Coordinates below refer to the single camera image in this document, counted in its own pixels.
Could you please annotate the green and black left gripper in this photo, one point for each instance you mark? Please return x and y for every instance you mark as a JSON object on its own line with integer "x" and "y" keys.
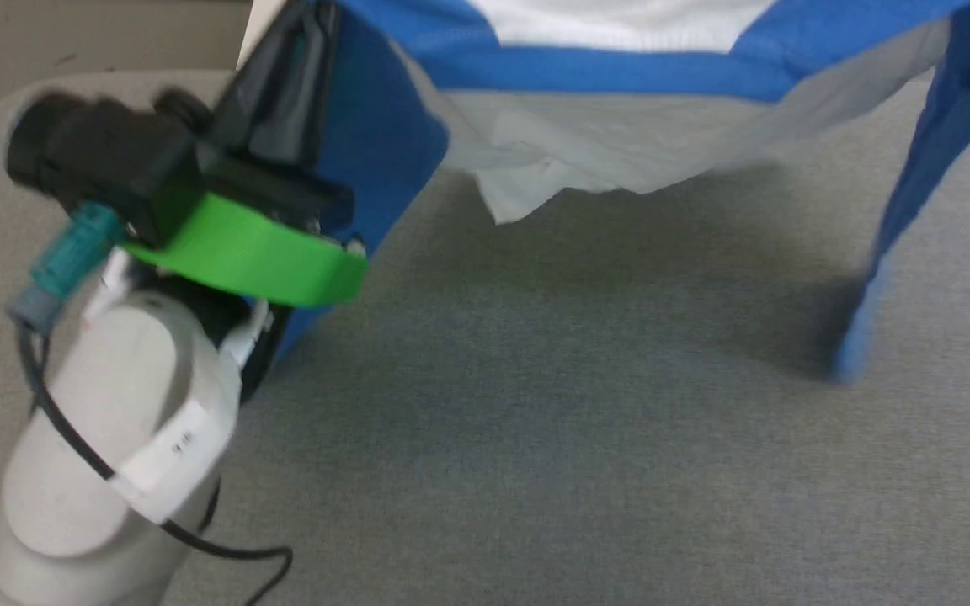
{"x": 258, "y": 252}

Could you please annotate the blue and white t-shirt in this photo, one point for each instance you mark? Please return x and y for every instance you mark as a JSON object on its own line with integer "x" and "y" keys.
{"x": 620, "y": 135}

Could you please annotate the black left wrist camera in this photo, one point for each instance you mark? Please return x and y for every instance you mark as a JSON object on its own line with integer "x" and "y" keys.
{"x": 106, "y": 160}

